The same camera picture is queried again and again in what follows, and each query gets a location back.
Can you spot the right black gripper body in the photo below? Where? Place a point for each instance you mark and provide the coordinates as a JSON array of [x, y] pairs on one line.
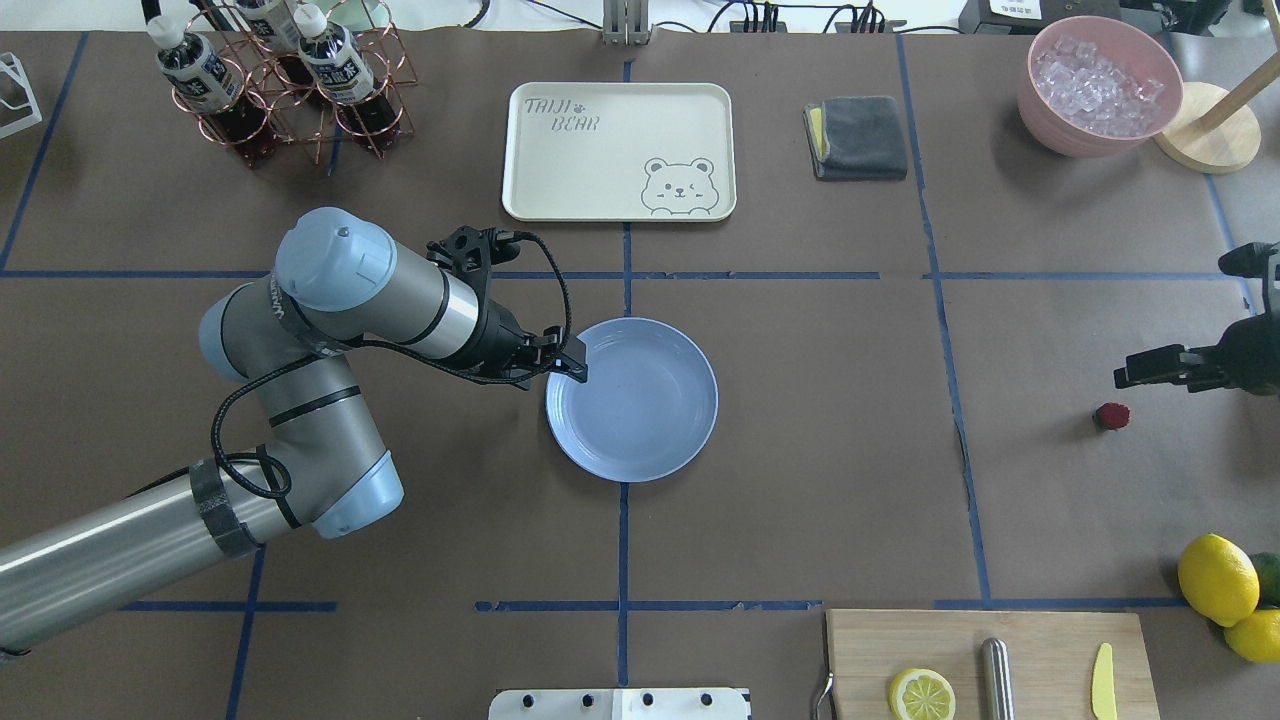
[[1243, 355]]

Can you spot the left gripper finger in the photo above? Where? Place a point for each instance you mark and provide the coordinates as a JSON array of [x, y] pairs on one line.
[[558, 350]]

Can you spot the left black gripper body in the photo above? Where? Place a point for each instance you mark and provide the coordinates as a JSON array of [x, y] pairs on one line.
[[499, 339]]

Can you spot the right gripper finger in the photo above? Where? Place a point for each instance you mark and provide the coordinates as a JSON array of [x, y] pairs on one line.
[[1176, 365]]

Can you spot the blue round plate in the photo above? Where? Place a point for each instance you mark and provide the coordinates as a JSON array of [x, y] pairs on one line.
[[649, 406]]

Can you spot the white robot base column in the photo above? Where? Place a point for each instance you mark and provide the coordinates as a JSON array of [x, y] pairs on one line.
[[623, 703]]

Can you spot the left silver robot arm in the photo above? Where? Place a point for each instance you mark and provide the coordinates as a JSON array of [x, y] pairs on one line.
[[295, 445]]

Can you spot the red strawberry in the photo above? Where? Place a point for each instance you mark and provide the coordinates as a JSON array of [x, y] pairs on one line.
[[1111, 416]]

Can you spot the green lime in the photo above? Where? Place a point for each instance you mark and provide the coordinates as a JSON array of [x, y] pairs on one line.
[[1267, 568]]

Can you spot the cream bear tray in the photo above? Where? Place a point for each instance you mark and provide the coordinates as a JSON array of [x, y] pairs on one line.
[[619, 152]]

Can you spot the yellow lemon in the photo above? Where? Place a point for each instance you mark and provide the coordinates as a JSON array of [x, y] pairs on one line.
[[1256, 638], [1218, 580]]

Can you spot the wooden paper towel stand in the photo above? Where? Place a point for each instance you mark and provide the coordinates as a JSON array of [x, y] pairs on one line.
[[1215, 131]]

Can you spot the pink bowl with ice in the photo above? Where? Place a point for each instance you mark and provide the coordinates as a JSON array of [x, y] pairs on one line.
[[1094, 86]]

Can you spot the wooden cutting board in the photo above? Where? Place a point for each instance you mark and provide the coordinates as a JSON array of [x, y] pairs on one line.
[[1050, 660]]

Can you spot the dark drink bottle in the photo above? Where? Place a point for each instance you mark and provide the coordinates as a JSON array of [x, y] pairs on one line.
[[205, 83], [272, 22], [333, 57]]

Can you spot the yellow plastic knife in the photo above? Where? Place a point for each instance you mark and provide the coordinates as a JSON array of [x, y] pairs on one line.
[[1103, 692]]

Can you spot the half lemon slice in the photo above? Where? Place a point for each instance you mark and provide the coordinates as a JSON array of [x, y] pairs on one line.
[[921, 693]]

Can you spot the copper wire bottle rack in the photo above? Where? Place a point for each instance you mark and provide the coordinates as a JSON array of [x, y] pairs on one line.
[[280, 103]]

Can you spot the white wire cup rack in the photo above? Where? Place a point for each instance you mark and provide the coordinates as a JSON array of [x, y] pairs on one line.
[[19, 105]]

